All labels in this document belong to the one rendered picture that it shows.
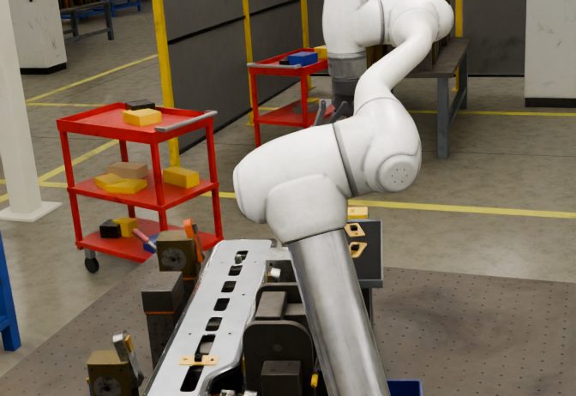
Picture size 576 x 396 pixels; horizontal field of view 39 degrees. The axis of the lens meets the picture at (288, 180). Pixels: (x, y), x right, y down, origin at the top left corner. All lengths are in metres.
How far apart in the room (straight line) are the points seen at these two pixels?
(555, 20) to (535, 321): 5.76
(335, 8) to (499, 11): 7.18
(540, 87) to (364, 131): 6.95
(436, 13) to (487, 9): 7.13
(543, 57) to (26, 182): 4.88
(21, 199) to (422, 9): 4.59
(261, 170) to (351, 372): 0.36
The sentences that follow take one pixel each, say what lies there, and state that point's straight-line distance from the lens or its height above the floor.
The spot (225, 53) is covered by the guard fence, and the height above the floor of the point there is 0.79.
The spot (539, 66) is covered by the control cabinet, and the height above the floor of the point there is 0.41.
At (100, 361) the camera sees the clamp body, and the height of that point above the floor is 1.05.
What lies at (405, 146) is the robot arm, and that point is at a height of 1.55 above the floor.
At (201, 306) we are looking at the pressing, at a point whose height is 1.00.
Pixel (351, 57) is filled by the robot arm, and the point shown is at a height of 1.60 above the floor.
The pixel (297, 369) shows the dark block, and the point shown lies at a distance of 1.52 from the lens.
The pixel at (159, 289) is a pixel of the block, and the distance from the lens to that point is 2.11.
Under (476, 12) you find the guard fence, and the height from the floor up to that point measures 0.84.
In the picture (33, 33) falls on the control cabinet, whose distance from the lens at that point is 12.19.
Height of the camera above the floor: 1.90
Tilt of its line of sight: 18 degrees down
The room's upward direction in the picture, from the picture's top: 4 degrees counter-clockwise
